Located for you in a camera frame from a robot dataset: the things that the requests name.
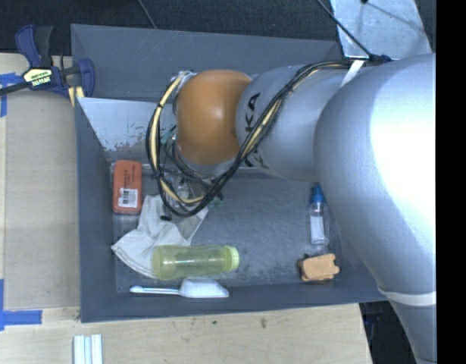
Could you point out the white cloth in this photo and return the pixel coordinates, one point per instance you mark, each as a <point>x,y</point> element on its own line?
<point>157,230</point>

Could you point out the orange packet with barcode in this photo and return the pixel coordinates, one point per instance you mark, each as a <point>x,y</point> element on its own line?
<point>127,180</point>

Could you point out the yellow-green clear plastic bottle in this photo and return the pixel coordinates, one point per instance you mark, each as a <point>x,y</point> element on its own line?
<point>191,262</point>

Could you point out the grey metal bin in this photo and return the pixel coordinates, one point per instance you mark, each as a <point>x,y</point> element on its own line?
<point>255,222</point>

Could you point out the white plastic scoop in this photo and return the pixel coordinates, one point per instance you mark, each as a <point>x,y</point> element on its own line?
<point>202,289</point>

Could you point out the clear spray bottle blue cap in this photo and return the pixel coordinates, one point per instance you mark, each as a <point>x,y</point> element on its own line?
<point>318,222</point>

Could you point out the pale wood board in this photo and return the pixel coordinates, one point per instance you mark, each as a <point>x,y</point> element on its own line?
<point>39,203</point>

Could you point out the orange sponge piece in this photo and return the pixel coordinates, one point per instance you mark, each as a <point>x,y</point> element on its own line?
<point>318,267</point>

